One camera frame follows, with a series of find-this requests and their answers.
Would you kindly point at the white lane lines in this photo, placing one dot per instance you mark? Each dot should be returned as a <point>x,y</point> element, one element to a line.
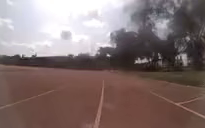
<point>100,100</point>

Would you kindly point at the group of large trees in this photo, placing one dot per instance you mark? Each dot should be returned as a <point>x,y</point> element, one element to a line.
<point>140,43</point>

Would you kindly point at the red running track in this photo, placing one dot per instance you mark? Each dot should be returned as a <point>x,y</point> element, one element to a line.
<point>130,103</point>

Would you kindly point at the long dark fence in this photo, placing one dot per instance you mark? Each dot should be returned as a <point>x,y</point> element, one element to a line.
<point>50,62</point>

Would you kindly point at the white building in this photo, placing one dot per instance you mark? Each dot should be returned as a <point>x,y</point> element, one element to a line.
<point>182,59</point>

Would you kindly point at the grass lawn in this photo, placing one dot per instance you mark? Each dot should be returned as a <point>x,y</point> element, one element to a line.
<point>183,77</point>

